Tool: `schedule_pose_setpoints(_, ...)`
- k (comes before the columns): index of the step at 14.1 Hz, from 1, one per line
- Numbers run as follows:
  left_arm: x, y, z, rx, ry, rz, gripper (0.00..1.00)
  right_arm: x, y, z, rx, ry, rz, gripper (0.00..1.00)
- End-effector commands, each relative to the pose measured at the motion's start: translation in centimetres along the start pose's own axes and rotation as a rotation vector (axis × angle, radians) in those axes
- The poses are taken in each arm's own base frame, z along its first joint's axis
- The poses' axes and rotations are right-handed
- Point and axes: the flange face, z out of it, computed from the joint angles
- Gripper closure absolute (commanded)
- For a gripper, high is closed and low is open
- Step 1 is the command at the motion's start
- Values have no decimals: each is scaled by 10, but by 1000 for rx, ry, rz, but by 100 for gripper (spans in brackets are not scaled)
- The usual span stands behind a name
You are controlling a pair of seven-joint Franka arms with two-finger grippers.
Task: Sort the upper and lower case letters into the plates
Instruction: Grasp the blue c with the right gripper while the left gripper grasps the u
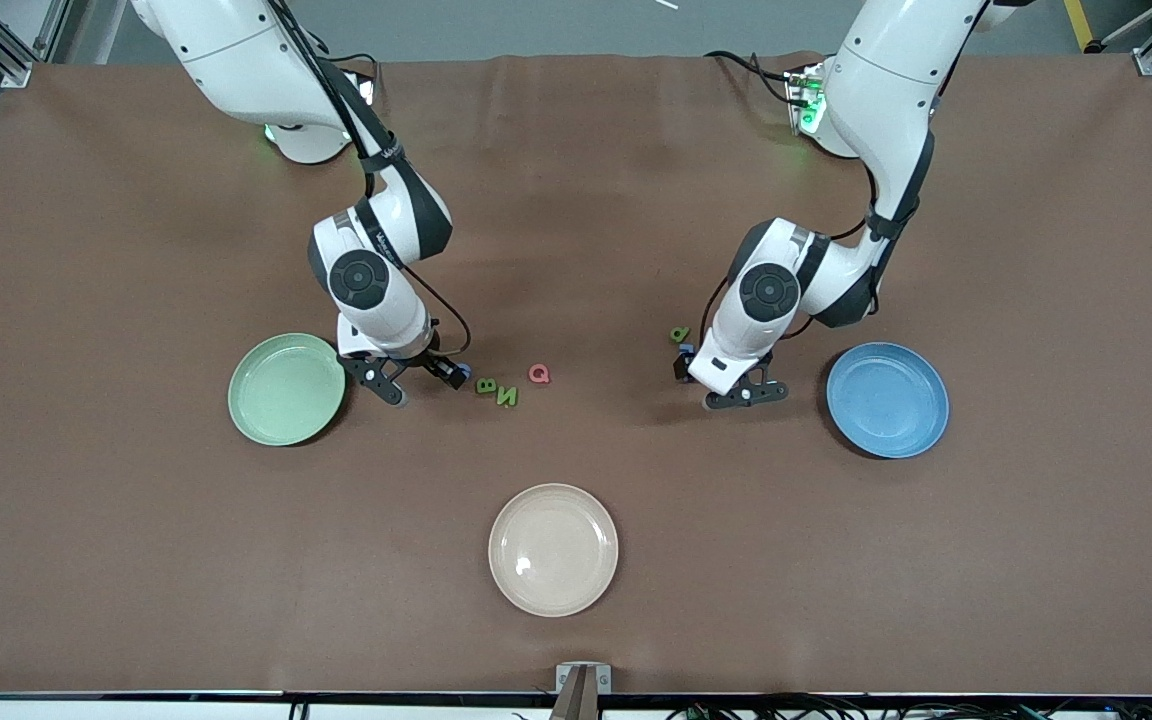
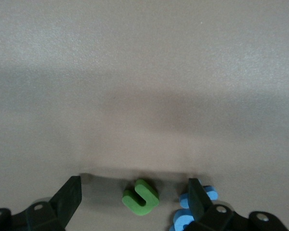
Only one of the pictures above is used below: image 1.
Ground green round plate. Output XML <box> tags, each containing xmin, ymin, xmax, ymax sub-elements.
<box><xmin>227</xmin><ymin>332</ymin><xmax>348</xmax><ymax>448</ymax></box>

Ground blue round plate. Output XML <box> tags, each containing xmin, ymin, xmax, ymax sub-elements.
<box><xmin>826</xmin><ymin>341</ymin><xmax>951</xmax><ymax>460</ymax></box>

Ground beige round plate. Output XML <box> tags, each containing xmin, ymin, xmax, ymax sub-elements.
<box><xmin>488</xmin><ymin>483</ymin><xmax>620</xmax><ymax>618</ymax></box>

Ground brown table mat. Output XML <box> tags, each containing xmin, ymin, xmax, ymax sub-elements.
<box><xmin>0</xmin><ymin>52</ymin><xmax>1152</xmax><ymax>698</ymax></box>

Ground yellow tape strip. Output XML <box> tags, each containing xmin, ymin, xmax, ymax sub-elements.
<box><xmin>1063</xmin><ymin>0</ymin><xmax>1103</xmax><ymax>54</ymax></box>

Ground black base cable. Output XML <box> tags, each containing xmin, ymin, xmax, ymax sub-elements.
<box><xmin>704</xmin><ymin>48</ymin><xmax>809</xmax><ymax>107</ymax></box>

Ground grey metal bracket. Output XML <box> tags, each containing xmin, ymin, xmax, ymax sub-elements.
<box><xmin>555</xmin><ymin>662</ymin><xmax>613</xmax><ymax>694</ymax></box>

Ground brown camera post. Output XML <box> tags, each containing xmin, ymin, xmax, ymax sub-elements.
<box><xmin>549</xmin><ymin>668</ymin><xmax>599</xmax><ymax>720</ymax></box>

